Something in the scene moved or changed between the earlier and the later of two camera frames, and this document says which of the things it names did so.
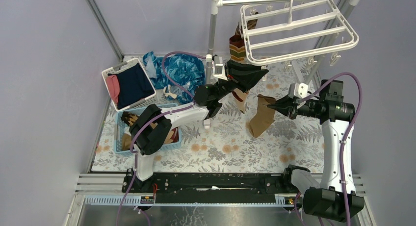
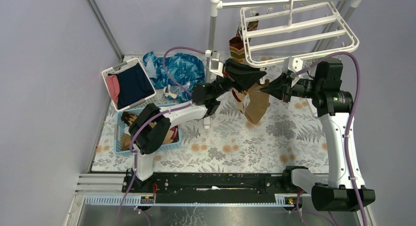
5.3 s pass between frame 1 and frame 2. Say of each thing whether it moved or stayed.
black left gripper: stayed
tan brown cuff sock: moved
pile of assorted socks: stayed
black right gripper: moved
